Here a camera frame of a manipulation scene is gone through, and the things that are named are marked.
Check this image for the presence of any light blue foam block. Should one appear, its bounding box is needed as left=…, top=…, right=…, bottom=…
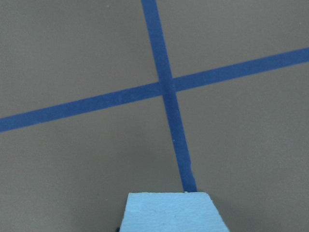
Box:
left=120, top=192, right=229, bottom=232

